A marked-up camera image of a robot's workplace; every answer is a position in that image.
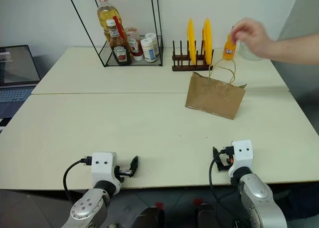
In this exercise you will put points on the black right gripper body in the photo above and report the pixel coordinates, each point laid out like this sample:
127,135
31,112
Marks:
227,156

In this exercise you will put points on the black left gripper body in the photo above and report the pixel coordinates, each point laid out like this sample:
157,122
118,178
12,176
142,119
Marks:
121,173

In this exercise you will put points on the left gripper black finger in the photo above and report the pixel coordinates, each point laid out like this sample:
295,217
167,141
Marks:
134,164

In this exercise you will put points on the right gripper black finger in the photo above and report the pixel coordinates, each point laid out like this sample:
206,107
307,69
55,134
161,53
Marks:
222,168
215,154

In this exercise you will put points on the small orange soda bottle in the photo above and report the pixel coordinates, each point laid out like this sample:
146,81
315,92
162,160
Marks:
228,51

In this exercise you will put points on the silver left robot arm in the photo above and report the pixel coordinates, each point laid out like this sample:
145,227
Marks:
86,206

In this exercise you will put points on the person's bare forearm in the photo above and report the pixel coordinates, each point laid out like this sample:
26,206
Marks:
294,51

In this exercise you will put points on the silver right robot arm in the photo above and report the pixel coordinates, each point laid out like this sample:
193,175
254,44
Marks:
259,200

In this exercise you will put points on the brown paper bag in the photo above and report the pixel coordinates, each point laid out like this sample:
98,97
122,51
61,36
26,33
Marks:
214,98

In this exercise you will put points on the person's bare hand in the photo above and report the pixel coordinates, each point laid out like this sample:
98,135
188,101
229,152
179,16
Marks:
251,37

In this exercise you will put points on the dark rounded shape red top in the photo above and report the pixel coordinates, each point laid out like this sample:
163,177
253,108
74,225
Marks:
149,216
205,214

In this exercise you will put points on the dark wooden dish rack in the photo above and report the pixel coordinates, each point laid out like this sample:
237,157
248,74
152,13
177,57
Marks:
190,67

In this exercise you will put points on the clear glass bowl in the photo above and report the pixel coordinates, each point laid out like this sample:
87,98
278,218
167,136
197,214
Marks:
245,52

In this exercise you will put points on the tall dark ketchup bottle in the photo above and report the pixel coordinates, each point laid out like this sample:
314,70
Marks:
120,52

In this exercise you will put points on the white jar blue label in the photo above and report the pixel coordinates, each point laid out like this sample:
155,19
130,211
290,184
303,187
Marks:
152,38
149,51

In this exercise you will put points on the yellow plate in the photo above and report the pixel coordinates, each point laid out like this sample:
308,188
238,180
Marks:
191,41
207,38

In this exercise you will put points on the small red ketchup squeeze bottle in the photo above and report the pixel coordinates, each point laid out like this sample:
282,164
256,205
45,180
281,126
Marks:
134,46

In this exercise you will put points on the red plastic stick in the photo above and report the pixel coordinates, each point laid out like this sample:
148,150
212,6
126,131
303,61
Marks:
120,28

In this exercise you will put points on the grey laptop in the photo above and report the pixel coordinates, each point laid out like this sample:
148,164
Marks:
17,70

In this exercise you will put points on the cooking oil bottle red cap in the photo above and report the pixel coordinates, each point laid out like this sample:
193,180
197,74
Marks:
106,18

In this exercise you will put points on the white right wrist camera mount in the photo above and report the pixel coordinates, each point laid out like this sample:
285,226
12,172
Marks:
242,153

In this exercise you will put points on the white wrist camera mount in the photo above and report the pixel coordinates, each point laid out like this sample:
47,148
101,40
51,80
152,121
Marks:
102,166
242,153

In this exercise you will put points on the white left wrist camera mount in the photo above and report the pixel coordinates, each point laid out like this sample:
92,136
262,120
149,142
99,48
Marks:
102,166

